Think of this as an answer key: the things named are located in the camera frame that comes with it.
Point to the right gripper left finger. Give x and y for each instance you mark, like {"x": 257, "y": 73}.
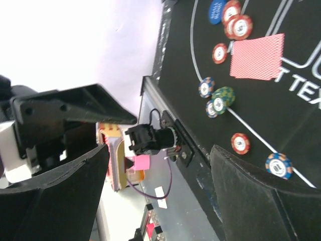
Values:
{"x": 60, "y": 204}

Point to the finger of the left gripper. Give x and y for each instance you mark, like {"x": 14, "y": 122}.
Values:
{"x": 91, "y": 103}

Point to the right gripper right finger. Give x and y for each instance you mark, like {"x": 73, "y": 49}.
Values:
{"x": 256, "y": 205}

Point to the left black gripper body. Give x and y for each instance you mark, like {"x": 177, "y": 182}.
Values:
{"x": 35, "y": 148}

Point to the red playing card deck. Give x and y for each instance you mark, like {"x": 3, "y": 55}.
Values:
{"x": 111, "y": 135}

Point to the red poker chip stack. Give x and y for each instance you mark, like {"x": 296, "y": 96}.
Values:
{"x": 240, "y": 143}

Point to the green chip stack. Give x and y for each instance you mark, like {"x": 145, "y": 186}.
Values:
{"x": 223, "y": 98}

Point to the dealt cards pile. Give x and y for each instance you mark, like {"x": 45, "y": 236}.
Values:
{"x": 258, "y": 59}

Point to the blue small blind button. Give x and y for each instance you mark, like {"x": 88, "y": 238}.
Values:
{"x": 215, "y": 11}

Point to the black poker felt mat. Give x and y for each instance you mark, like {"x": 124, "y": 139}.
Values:
{"x": 280, "y": 115}

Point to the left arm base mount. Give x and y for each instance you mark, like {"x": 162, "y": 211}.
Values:
{"x": 162, "y": 132}

